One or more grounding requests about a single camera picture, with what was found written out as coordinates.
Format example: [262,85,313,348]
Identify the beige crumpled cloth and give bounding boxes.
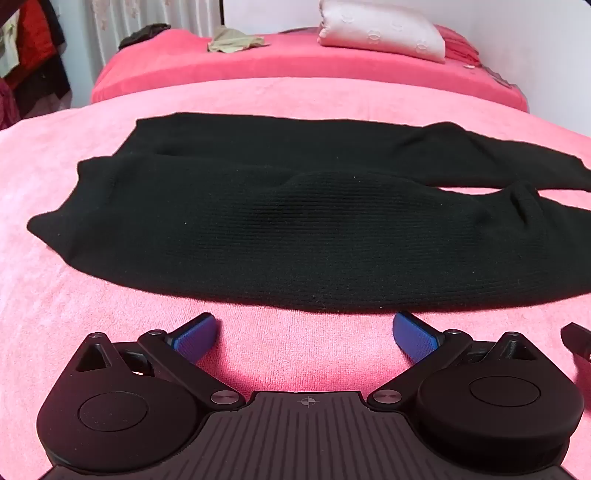
[208,25,271,54]

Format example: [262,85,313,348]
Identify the white embroidered pillow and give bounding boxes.
[318,0,447,64]

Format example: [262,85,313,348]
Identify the red hanging garment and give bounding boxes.
[18,0,61,63]

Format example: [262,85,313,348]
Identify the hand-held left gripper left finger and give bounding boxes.
[60,312,245,411]

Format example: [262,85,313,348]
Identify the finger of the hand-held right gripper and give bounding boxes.
[560,323,591,367]

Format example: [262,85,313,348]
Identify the red-pink bed cover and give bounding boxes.
[91,28,529,112]

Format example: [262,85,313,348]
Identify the black hanging garment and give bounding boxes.
[14,0,71,118]

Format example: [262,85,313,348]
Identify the dark crumpled cloth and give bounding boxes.
[119,23,172,51]

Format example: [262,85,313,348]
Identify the black knit pants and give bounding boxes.
[27,112,591,313]

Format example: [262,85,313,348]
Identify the pink folded blanket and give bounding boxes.
[434,25,483,68]

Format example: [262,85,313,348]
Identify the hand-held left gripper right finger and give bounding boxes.
[367,311,555,411]

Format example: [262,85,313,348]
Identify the pale patterned curtain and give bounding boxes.
[88,0,223,70]

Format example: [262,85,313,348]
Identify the pink fleece blanket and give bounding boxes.
[0,76,591,480]

